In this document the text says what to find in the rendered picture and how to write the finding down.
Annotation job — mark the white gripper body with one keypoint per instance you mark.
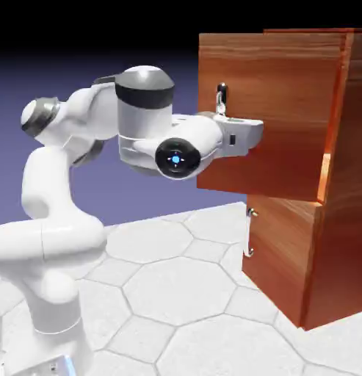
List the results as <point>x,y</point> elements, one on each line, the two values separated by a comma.
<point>254,132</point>

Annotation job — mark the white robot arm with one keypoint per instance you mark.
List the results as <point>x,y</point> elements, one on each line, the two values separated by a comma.
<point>54,235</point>

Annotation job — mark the large wooden cabinet door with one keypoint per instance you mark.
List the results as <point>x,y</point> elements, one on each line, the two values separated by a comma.
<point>286,88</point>

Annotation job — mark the wooden cabinet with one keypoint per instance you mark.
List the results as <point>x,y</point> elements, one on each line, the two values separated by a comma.
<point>345,205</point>

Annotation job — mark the small wooden cabinet door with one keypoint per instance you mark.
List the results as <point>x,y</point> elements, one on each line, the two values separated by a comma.
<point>280,249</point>

